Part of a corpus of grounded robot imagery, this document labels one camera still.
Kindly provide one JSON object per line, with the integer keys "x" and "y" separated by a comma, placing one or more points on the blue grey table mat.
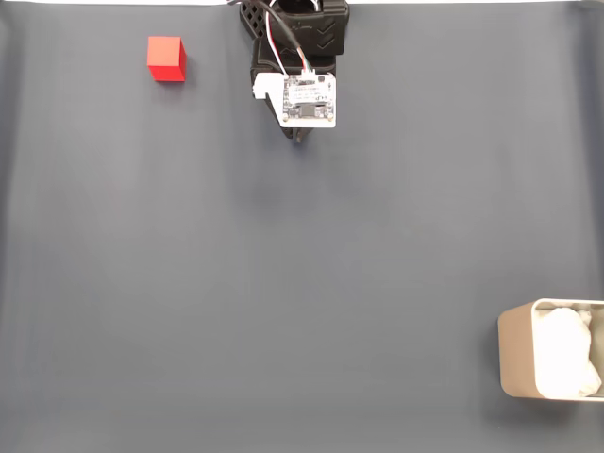
{"x": 283, "y": 283}

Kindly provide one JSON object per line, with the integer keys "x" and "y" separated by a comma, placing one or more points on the beige box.
{"x": 516, "y": 349}

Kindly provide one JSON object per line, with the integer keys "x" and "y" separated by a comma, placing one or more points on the white crumpled tissue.
{"x": 564, "y": 349}

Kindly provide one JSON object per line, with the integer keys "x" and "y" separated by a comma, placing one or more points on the red cube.
{"x": 165, "y": 56}

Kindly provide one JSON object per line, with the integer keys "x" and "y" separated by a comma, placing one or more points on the white camera board mount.
{"x": 309, "y": 101}

